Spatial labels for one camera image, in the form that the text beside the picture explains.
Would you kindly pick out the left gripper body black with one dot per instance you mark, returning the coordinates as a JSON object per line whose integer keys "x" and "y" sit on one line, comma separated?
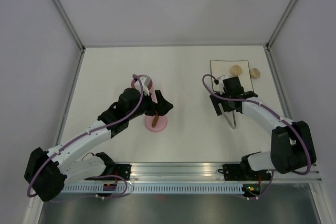
{"x": 150, "y": 110}

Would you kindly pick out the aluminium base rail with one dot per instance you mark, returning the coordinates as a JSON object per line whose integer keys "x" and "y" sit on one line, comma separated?
{"x": 203, "y": 172}

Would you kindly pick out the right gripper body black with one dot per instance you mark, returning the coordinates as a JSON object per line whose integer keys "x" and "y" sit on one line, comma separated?
{"x": 226, "y": 106}

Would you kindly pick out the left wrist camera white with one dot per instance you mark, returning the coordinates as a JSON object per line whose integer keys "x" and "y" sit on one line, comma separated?
{"x": 146, "y": 83}

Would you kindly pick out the pink lunch box lid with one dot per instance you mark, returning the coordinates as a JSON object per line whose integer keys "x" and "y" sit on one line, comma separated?
{"x": 156, "y": 123}

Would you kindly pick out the round beige bun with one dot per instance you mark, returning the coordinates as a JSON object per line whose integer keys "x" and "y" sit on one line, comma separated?
{"x": 255, "y": 73}
{"x": 236, "y": 70}

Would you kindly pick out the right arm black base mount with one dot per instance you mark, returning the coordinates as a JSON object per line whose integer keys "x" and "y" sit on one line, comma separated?
{"x": 231, "y": 172}

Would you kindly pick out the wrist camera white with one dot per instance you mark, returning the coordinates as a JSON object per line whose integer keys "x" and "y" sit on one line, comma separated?
{"x": 146, "y": 83}
{"x": 219, "y": 81}

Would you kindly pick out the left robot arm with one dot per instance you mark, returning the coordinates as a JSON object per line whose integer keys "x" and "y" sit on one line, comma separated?
{"x": 49, "y": 171}

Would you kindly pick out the metal tongs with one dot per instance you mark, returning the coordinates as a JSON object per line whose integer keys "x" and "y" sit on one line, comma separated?
{"x": 230, "y": 118}

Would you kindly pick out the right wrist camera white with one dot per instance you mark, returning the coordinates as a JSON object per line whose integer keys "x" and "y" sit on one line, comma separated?
{"x": 219, "y": 81}

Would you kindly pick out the left aluminium frame post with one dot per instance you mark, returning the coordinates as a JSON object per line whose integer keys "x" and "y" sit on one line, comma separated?
{"x": 65, "y": 18}

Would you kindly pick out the white square plate black rim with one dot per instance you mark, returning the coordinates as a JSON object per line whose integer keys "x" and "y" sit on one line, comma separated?
{"x": 220, "y": 68}

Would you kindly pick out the pink cylindrical lunch box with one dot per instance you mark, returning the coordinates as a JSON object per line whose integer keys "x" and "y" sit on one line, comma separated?
{"x": 152, "y": 90}

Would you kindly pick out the right aluminium frame post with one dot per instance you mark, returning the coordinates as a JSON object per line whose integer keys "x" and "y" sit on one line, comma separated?
{"x": 289, "y": 8}

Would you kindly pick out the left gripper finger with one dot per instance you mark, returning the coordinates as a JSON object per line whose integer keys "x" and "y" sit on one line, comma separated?
{"x": 162, "y": 107}
{"x": 147, "y": 97}

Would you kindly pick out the aluminium frame post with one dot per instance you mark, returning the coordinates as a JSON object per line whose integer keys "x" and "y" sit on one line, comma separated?
{"x": 289, "y": 8}
{"x": 65, "y": 18}

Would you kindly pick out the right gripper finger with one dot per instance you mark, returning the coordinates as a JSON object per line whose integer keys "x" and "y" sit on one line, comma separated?
{"x": 239, "y": 108}
{"x": 216, "y": 102}

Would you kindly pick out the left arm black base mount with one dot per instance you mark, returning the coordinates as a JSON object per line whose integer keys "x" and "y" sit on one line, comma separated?
{"x": 122, "y": 170}

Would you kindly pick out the white slotted cable duct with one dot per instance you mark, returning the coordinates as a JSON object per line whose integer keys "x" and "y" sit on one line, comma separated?
{"x": 150, "y": 188}

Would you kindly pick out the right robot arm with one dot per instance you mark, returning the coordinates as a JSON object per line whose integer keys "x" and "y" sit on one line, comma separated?
{"x": 291, "y": 145}

